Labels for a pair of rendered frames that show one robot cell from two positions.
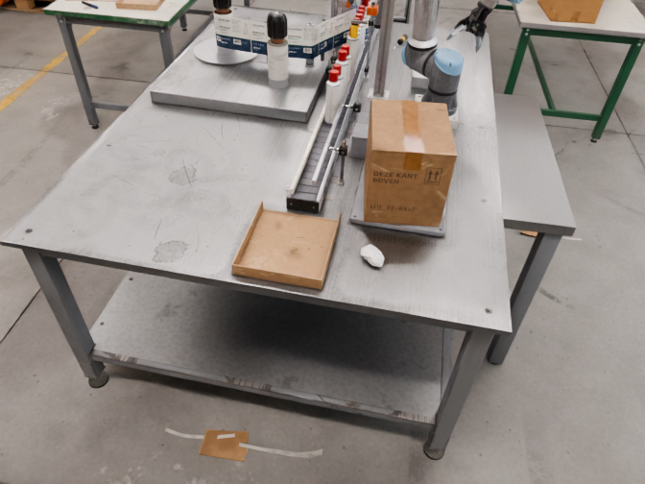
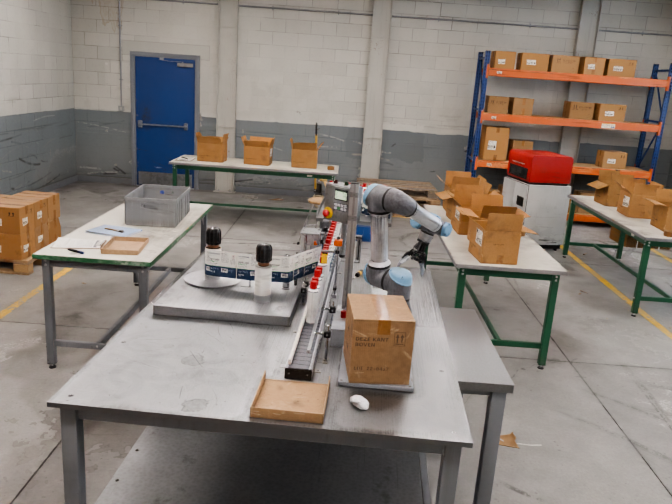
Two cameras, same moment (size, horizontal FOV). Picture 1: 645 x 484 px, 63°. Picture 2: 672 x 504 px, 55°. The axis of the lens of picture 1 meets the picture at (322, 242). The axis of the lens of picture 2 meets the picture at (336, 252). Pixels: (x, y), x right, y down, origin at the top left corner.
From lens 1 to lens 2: 1.08 m
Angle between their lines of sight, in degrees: 28
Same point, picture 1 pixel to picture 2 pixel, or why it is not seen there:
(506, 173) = (456, 354)
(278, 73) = (263, 290)
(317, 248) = (314, 400)
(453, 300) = (426, 427)
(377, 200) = (359, 362)
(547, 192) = (490, 365)
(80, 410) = not seen: outside the picture
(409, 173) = (382, 337)
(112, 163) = (130, 353)
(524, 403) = not seen: outside the picture
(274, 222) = (276, 386)
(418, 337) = not seen: outside the picture
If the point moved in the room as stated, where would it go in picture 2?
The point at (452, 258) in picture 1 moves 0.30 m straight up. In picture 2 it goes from (422, 404) to (430, 330)
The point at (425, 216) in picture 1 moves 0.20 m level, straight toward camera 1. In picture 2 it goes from (397, 375) to (394, 399)
